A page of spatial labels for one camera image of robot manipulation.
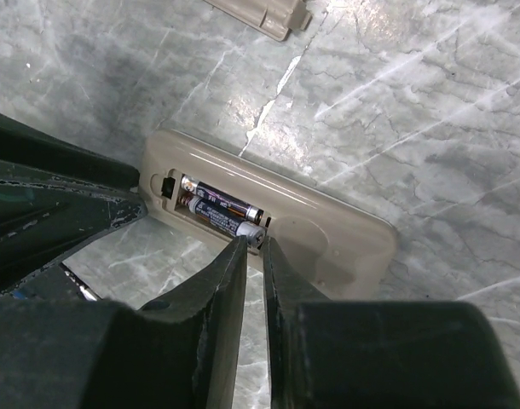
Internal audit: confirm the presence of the black battery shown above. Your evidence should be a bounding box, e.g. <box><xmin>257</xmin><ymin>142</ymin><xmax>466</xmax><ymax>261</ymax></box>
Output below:
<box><xmin>181</xmin><ymin>195</ymin><xmax>266</xmax><ymax>249</ymax></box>
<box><xmin>181</xmin><ymin>175</ymin><xmax>263</xmax><ymax>225</ymax></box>

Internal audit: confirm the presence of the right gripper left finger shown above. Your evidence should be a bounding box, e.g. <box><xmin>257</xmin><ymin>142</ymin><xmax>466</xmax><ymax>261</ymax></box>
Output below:
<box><xmin>0</xmin><ymin>237</ymin><xmax>247</xmax><ymax>408</ymax></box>

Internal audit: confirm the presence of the white remote with blue button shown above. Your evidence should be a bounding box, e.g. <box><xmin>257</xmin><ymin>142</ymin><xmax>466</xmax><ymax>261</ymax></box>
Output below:
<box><xmin>139</xmin><ymin>131</ymin><xmax>397</xmax><ymax>299</ymax></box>

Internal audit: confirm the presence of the beige battery cover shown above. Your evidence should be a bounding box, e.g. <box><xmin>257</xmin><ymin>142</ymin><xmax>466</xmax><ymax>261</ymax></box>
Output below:
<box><xmin>205</xmin><ymin>0</ymin><xmax>312</xmax><ymax>42</ymax></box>

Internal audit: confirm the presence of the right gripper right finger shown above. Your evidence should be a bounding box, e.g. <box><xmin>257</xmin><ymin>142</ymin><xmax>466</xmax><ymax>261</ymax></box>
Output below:
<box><xmin>263</xmin><ymin>238</ymin><xmax>520</xmax><ymax>408</ymax></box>

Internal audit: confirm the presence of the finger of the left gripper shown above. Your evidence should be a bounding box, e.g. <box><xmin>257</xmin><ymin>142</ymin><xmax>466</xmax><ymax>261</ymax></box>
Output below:
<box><xmin>0</xmin><ymin>159</ymin><xmax>147</xmax><ymax>293</ymax></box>
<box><xmin>0</xmin><ymin>113</ymin><xmax>140</xmax><ymax>187</ymax></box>

